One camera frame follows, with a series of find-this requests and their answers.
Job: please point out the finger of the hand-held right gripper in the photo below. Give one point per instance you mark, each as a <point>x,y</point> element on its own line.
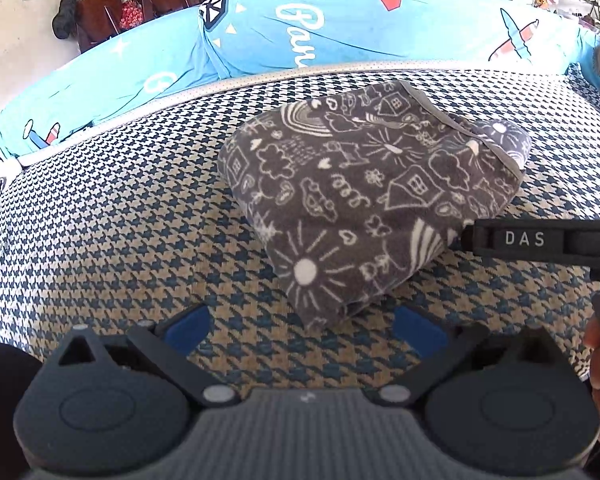
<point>461,239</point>

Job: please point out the red floral cushion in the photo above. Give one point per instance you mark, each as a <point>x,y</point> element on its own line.
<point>131,16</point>

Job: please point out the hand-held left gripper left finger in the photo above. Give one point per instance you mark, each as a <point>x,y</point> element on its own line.
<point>187,325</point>

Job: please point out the houndstooth sofa seat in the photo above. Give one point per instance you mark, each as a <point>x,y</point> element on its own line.
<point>130,220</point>

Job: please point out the grey doodle-print fleece jacket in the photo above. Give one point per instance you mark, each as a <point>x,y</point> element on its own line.
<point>360,185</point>

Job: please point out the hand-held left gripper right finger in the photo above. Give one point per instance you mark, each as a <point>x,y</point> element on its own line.
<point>420,327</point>

